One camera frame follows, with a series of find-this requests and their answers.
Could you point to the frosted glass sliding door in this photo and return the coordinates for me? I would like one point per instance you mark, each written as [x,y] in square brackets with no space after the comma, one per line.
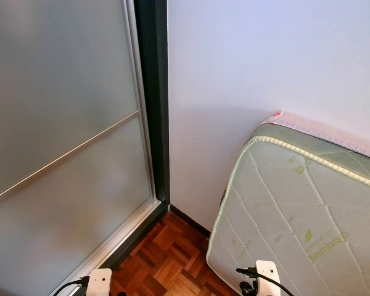
[61,92]

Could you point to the dark door frame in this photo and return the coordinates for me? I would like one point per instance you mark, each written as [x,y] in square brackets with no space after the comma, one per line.
[153,92]

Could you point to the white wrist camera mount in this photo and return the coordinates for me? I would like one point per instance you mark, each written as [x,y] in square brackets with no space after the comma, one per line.
[268,274]
[100,282]

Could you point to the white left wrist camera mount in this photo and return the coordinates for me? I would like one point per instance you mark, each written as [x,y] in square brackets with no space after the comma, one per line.
[100,282]

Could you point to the dark skirting board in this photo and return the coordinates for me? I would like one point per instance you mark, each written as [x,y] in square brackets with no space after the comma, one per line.
[191,221]

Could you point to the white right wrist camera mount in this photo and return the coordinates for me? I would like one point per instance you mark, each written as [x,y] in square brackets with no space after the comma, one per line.
[268,274]

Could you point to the pink fabric strip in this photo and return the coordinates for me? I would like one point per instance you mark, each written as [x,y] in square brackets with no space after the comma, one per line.
[333,139]

